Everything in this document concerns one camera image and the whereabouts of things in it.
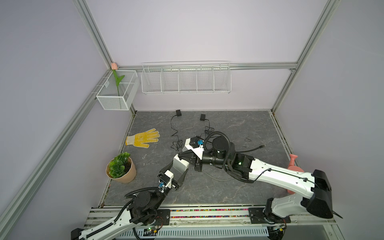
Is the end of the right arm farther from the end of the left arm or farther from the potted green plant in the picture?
the potted green plant

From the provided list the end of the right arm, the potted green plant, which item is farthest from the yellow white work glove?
the end of the right arm

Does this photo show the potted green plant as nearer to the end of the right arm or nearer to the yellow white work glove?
the yellow white work glove

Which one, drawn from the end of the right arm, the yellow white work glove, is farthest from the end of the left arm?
the yellow white work glove

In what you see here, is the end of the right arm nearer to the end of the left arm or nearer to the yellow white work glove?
the end of the left arm

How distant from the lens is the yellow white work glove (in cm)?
104

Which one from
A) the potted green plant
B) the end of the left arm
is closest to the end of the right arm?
the end of the left arm
